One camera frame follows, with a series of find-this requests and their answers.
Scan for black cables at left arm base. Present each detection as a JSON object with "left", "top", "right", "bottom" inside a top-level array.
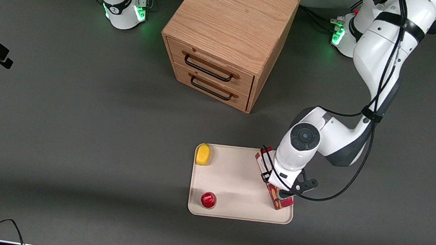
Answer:
[{"left": 296, "top": 0, "right": 364, "bottom": 38}]

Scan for red can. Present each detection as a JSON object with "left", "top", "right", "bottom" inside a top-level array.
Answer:
[{"left": 200, "top": 191, "right": 218, "bottom": 210}]

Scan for beige plastic tray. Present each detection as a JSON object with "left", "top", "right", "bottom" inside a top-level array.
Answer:
[{"left": 186, "top": 139, "right": 303, "bottom": 229}]

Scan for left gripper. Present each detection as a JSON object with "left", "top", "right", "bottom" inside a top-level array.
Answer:
[{"left": 258, "top": 159, "right": 303, "bottom": 202}]

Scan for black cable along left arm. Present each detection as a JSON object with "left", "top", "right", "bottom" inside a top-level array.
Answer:
[{"left": 254, "top": 0, "right": 412, "bottom": 212}]

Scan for red cookie box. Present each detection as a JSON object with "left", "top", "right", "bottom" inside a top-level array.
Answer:
[{"left": 248, "top": 145, "right": 302, "bottom": 213}]

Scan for yellow lemon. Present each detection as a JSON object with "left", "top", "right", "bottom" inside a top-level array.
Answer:
[{"left": 195, "top": 142, "right": 213, "bottom": 167}]

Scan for wooden two-drawer cabinet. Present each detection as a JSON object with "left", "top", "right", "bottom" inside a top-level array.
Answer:
[{"left": 152, "top": 0, "right": 302, "bottom": 119}]

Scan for wooden drawer with black handle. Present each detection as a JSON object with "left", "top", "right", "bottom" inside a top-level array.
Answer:
[
  {"left": 161, "top": 38, "right": 259, "bottom": 98},
  {"left": 167, "top": 63, "right": 254, "bottom": 113}
]

